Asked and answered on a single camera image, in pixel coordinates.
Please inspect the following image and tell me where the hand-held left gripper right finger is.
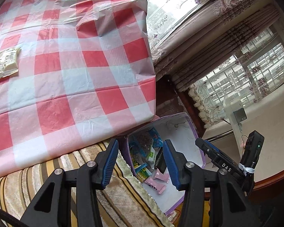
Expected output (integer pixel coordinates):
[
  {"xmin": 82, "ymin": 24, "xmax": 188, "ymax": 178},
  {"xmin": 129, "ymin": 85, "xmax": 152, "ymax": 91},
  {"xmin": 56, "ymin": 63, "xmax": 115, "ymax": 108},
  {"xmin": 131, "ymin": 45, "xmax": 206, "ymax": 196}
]
[{"xmin": 163, "ymin": 139, "xmax": 261, "ymax": 227}]

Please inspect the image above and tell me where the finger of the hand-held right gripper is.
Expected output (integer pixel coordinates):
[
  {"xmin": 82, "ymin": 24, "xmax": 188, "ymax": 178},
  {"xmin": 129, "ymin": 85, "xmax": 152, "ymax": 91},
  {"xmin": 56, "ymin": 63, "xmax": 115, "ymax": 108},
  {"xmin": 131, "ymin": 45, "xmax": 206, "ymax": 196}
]
[{"xmin": 195, "ymin": 138, "xmax": 242, "ymax": 178}]

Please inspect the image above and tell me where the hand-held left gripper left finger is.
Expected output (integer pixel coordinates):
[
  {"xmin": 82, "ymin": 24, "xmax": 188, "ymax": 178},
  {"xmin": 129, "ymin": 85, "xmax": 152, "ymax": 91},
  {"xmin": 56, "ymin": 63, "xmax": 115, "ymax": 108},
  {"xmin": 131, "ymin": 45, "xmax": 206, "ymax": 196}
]
[{"xmin": 20, "ymin": 138, "xmax": 120, "ymax": 227}]

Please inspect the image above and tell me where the purple storage box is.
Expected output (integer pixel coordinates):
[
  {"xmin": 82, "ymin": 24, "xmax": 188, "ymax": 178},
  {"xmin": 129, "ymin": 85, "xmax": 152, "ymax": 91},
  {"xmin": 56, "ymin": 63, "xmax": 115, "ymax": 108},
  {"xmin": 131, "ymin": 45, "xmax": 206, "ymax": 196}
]
[{"xmin": 118, "ymin": 112, "xmax": 207, "ymax": 218}]

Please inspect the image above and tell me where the blue green printed snack packet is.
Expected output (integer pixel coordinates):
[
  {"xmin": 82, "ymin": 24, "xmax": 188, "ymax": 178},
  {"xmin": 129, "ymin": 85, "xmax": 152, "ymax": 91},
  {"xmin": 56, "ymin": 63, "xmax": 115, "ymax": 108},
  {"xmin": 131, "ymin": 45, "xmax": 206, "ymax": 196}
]
[{"xmin": 134, "ymin": 163, "xmax": 153, "ymax": 182}]

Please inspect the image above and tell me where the blue packet with clear window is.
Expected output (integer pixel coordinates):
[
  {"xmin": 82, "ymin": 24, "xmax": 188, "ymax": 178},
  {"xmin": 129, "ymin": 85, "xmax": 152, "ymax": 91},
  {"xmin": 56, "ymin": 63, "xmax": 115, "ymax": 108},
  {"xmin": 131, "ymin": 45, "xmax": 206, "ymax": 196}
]
[{"xmin": 129, "ymin": 127, "xmax": 162, "ymax": 152}]

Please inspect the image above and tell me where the white appliance with grey panel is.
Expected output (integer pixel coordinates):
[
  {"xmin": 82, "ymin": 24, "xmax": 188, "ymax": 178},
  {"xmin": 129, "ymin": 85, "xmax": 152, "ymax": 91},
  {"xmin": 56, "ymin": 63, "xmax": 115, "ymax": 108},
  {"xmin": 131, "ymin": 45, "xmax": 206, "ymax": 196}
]
[{"xmin": 224, "ymin": 99, "xmax": 248, "ymax": 134}]

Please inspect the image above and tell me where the white lace curtain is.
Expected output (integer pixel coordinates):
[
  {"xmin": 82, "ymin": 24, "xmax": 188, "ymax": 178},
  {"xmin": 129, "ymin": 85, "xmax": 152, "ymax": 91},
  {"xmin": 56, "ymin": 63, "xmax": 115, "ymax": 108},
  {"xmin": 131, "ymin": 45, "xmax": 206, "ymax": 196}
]
[
  {"xmin": 189, "ymin": 26, "xmax": 284, "ymax": 128},
  {"xmin": 145, "ymin": 0, "xmax": 228, "ymax": 61}
]

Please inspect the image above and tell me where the red white checked tablecloth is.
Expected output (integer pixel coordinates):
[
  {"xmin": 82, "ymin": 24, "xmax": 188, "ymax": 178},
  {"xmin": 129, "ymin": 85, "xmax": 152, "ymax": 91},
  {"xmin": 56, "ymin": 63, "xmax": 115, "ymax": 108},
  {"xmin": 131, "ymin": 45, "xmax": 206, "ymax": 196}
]
[{"xmin": 0, "ymin": 0, "xmax": 157, "ymax": 180}]

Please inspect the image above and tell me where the embroidered beige curtain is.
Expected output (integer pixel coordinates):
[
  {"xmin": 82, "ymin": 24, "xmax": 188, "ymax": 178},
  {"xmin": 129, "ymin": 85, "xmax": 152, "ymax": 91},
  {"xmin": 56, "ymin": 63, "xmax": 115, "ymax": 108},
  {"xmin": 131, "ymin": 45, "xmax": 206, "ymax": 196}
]
[{"xmin": 153, "ymin": 0, "xmax": 283, "ymax": 94}]

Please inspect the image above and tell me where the cream snack packet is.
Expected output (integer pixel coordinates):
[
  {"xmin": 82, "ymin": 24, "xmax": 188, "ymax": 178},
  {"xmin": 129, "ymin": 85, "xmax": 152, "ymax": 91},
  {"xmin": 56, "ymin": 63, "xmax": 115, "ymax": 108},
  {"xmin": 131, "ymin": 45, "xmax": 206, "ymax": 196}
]
[{"xmin": 0, "ymin": 47, "xmax": 22, "ymax": 80}]

